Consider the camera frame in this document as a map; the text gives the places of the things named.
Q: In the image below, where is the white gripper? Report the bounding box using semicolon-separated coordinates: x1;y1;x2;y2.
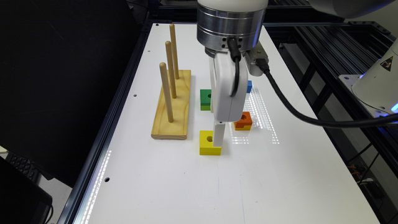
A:
209;52;248;147

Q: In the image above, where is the yellow wooden block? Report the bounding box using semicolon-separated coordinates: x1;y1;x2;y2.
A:
200;131;221;156

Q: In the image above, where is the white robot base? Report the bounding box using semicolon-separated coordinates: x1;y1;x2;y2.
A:
339;42;397;118

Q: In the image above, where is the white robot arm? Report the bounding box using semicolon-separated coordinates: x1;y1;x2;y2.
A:
197;1;397;147

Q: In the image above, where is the green wooden block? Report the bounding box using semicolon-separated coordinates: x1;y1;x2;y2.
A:
200;89;211;111

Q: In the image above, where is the blue wooden block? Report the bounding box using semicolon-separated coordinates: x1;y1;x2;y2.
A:
246;80;252;93

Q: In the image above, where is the orange wooden block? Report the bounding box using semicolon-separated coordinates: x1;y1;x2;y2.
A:
234;111;252;131

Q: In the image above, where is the middle wooden peg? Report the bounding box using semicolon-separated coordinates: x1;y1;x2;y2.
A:
165;40;177;99

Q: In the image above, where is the wooden peg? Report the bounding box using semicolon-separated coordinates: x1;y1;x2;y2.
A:
165;40;177;99
159;62;174;123
169;23;179;80

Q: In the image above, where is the wooden peg board base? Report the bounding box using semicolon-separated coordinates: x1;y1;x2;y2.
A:
151;70;191;140

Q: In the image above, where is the front wooden peg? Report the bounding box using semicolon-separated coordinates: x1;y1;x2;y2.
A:
159;62;174;123

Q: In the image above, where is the rear wooden peg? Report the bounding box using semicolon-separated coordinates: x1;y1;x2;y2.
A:
169;23;179;80

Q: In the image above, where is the black keyboard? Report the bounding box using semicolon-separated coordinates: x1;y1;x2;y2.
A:
6;152;40;184

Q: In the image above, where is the black monitor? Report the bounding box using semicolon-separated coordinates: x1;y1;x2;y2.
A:
1;159;52;224

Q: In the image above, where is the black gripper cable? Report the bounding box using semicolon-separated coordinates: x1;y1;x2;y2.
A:
226;37;243;98

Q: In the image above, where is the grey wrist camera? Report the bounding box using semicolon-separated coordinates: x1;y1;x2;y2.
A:
244;42;269;77

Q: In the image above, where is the black camera cable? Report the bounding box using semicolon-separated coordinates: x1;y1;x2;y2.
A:
256;57;398;129

